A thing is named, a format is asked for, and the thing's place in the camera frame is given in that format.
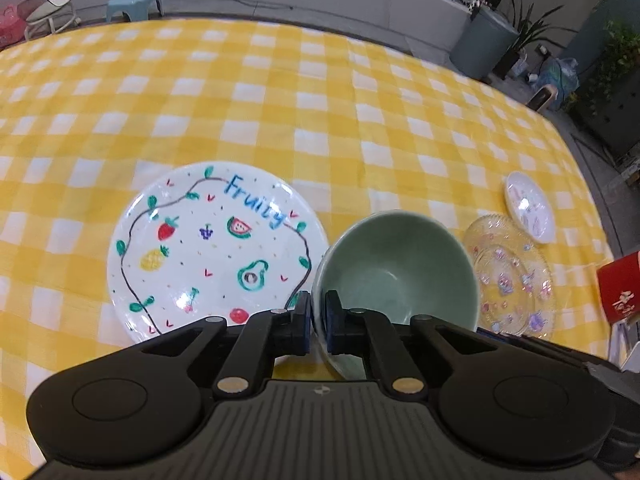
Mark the ivy plant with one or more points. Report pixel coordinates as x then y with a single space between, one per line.
617 55

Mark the white fruit print plate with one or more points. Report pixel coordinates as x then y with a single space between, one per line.
210 260

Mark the grey cabinet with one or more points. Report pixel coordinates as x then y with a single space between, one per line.
617 115

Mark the long leaf potted plant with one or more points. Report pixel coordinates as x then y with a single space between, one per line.
520 25

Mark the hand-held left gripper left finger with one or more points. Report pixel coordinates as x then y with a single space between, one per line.
301 332

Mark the blue water bottle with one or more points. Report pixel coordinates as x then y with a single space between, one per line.
560 77

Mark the pink basket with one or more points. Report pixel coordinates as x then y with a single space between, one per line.
9 27

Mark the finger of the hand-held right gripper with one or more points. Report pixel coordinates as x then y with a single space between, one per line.
550 351

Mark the green ceramic bowl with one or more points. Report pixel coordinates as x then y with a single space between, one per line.
400 270

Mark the yellow checked tablecloth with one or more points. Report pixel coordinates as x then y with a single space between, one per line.
250 85

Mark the grey trash bin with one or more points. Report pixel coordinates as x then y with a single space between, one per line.
482 45

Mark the white marble television console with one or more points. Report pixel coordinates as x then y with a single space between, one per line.
350 5

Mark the blue plastic stool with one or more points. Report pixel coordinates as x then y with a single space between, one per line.
132 0

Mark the clear glass patterned plate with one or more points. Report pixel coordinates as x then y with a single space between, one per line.
515 280

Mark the small white patterned plate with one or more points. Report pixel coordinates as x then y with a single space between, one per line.
530 205

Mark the small pink heater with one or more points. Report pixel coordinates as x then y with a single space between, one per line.
542 99

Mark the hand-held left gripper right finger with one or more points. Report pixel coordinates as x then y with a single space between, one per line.
332 332

